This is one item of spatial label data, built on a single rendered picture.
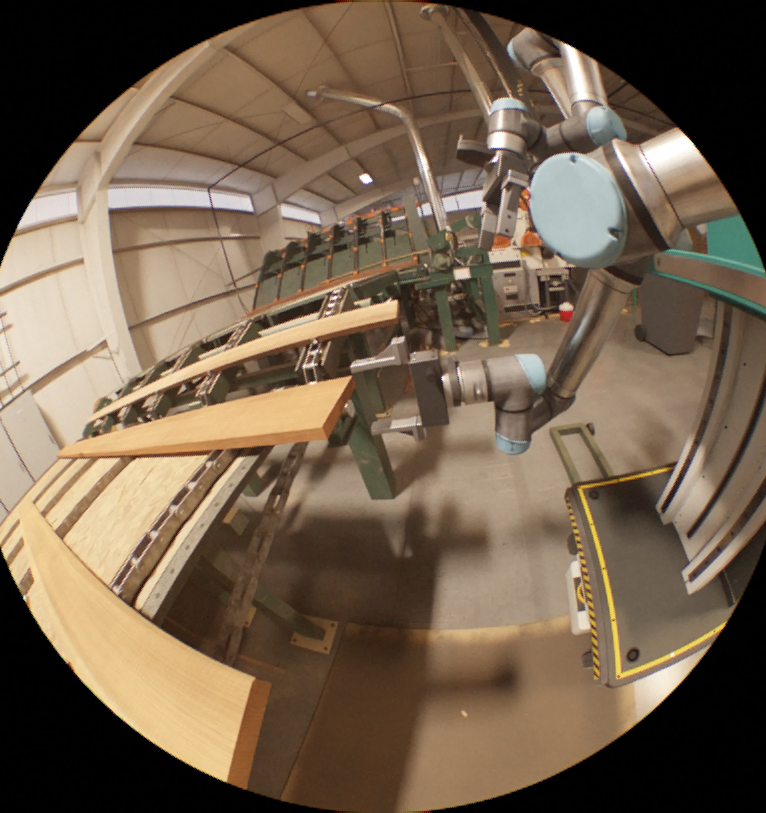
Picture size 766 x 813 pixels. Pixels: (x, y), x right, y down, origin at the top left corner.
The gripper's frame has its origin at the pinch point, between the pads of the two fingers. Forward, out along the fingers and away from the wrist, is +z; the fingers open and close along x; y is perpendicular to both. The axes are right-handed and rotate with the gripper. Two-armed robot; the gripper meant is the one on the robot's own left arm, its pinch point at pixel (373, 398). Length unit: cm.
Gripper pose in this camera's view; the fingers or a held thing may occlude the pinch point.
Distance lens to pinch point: 50.8
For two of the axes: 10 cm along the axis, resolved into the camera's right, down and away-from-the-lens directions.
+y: -1.5, 5.1, -8.5
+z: -9.6, 1.4, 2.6
